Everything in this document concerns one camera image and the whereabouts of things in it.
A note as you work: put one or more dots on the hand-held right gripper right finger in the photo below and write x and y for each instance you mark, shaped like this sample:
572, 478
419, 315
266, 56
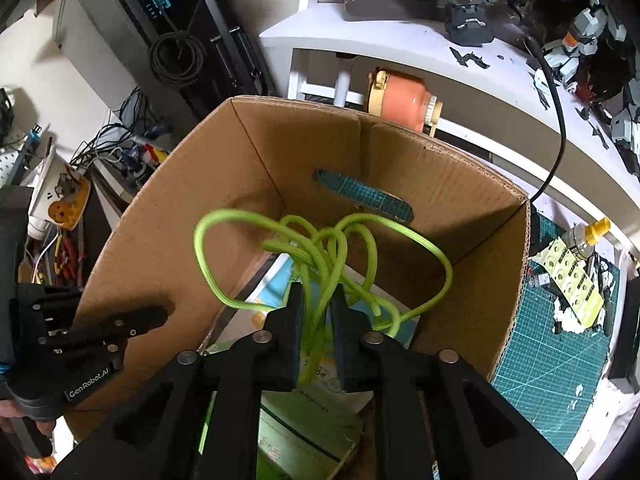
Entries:
341, 330

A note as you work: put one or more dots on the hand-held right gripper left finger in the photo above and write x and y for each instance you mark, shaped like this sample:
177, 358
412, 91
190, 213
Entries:
295, 325

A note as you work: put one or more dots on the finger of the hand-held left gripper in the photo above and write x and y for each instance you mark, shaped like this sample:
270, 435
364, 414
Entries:
100, 337
45, 305

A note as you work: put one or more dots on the brown cardboard box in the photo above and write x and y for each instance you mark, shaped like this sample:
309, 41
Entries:
170, 240

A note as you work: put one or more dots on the person's left hand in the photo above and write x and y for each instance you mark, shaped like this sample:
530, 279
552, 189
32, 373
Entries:
7, 412

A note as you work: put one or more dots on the pale teal booklet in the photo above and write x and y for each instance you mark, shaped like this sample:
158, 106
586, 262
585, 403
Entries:
407, 332

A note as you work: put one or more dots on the orange white power strip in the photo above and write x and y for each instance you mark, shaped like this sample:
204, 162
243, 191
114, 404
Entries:
65, 207

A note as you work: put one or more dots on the blue cap black bottle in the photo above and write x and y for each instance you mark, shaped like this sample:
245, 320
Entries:
131, 156

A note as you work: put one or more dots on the red cap black bottle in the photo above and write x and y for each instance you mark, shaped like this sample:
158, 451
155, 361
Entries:
150, 151

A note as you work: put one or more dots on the yellow cap black bottle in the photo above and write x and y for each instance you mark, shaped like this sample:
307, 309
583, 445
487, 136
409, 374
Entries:
161, 156

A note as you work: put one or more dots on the green cutting mat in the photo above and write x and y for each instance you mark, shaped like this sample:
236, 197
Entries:
540, 375

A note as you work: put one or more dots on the orange jar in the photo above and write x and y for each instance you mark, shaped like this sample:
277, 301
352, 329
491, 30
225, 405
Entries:
400, 100

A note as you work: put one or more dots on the yellow green parts sprue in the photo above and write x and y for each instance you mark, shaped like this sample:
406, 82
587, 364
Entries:
575, 285

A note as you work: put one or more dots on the clear bottle yellow cap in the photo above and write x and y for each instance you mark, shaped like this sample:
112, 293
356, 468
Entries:
582, 235

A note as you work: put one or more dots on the grey computer case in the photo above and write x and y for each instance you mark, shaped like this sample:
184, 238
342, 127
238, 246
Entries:
85, 25

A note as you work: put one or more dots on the white desk riser shelf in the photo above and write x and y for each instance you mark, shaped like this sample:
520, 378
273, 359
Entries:
400, 40

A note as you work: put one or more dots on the black ribbed case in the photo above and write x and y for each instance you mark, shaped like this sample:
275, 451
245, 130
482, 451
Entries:
200, 20

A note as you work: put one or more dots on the grey model robot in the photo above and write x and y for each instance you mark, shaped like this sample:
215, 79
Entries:
467, 20

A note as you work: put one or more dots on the white orange model robot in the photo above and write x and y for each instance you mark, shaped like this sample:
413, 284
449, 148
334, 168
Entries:
585, 30

